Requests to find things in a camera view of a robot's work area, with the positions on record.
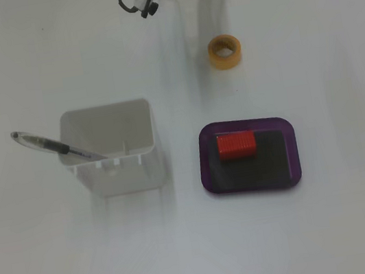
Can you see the black ballpoint pen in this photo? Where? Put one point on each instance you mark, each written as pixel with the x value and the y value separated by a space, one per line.
pixel 48 144

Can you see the purple plastic tray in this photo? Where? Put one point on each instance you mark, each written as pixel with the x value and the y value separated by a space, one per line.
pixel 251 178

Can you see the yellow tape roll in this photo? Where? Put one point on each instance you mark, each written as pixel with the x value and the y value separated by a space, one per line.
pixel 223 62

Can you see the white plastic pen holder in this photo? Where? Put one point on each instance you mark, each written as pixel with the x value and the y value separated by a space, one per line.
pixel 126 177

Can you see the red cube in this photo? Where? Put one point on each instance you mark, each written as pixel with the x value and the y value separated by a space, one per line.
pixel 236 146

